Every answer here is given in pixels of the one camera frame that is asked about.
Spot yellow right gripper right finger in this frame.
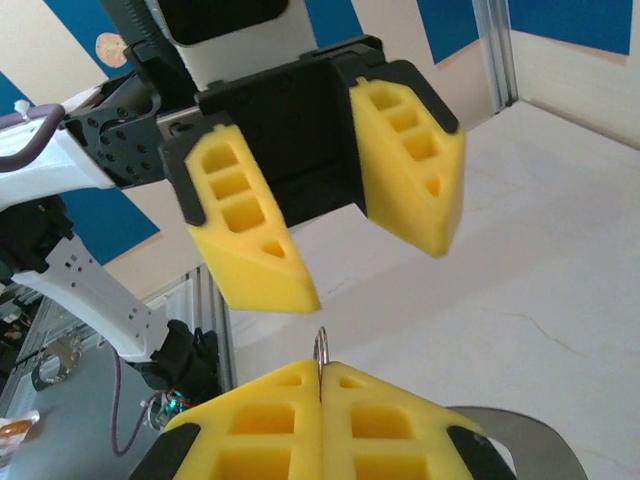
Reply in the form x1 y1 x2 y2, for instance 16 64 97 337
319 360 519 480

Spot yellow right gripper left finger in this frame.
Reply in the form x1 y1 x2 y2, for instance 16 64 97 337
127 359 322 480

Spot silver bead chain bracelet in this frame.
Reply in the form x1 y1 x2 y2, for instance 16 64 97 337
312 325 589 480

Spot black controller board with LED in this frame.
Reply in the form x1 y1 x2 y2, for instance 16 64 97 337
143 388 201 432

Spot orange plastic wrapper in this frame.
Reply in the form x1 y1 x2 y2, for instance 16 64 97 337
0 408 42 457

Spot long aluminium mounting rail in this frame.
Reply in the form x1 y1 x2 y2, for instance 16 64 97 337
187 264 236 396

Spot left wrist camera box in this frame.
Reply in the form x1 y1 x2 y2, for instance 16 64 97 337
154 0 319 91

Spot aluminium frame post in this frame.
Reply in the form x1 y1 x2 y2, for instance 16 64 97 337
472 0 519 114

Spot spare metal ring plate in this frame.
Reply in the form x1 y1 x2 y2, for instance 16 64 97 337
29 335 85 387

